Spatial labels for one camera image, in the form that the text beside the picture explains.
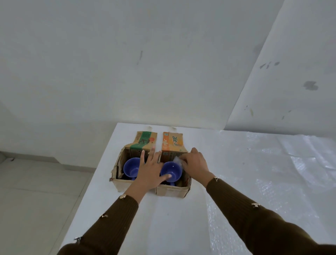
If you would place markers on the person's left hand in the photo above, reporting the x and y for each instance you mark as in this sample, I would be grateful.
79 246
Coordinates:
148 174

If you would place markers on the person's right hand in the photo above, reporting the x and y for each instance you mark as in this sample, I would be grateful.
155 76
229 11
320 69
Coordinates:
195 165

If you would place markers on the person's left middle finger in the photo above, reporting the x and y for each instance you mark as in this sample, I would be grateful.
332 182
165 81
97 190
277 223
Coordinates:
152 155

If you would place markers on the person's left thumb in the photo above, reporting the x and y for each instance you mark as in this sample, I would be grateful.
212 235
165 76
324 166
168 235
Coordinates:
166 177

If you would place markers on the person's right fingers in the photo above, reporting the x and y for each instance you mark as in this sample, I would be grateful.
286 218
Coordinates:
187 159

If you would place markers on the clear plastic wrap piece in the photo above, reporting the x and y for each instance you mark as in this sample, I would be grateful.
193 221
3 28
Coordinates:
177 160

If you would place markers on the person's right forearm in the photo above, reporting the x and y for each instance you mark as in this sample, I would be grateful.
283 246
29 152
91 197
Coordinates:
262 223

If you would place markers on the person's left forearm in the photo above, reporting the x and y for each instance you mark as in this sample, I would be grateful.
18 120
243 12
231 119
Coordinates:
110 223

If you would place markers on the blue cup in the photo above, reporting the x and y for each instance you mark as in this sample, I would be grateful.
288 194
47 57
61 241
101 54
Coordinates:
172 170
130 168

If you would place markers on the cardboard box with orange flap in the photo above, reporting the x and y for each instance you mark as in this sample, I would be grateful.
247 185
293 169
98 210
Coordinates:
172 147

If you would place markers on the cardboard box with green flap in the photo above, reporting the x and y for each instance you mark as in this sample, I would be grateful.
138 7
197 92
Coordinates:
123 181

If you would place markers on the clear bubble wrap sheet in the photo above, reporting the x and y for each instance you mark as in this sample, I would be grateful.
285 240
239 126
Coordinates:
275 189

